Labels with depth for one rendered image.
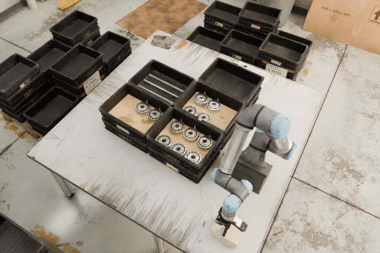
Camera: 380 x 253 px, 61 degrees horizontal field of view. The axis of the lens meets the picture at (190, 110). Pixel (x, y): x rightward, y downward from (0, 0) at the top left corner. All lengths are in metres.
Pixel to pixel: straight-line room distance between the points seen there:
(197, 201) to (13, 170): 1.84
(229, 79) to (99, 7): 2.79
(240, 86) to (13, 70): 2.07
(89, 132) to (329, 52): 3.06
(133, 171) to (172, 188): 0.29
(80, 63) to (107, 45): 0.45
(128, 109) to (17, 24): 2.88
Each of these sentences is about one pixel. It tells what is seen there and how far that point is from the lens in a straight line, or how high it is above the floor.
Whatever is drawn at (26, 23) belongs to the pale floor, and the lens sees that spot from 4.87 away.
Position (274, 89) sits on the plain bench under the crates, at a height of 0.70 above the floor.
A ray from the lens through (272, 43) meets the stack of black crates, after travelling 3.47.
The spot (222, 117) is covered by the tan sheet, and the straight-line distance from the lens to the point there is 2.26.
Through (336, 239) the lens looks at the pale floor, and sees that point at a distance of 2.98.
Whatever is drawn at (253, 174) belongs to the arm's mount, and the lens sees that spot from 1.99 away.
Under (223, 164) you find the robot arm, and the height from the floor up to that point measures 1.12.
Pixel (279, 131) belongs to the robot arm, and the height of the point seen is 1.37.
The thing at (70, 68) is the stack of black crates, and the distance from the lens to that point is 3.24.
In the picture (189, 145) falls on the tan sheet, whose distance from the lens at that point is 2.11.
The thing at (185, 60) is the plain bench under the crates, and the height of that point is 0.70.
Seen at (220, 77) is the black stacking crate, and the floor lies 0.83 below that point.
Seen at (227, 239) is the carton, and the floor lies 0.78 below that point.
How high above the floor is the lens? 2.60
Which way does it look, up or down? 51 degrees down
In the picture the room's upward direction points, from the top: 2 degrees clockwise
